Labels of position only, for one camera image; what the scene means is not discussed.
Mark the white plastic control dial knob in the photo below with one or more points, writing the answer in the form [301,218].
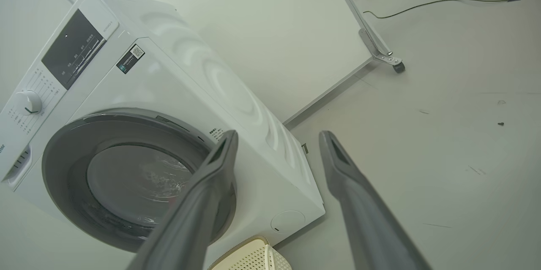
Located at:
[27,102]

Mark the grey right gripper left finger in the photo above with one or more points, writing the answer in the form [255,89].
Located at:
[190,219]

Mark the white partition panel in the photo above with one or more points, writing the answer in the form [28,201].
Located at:
[274,29]

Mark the white front-load washing machine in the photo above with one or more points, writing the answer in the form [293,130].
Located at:
[139,88]

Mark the round grey washing machine door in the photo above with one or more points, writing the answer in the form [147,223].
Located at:
[84,147]

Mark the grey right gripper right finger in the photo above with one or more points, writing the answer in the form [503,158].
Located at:
[363,219]

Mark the beige perforated laundry basket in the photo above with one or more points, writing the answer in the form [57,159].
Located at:
[253,257]

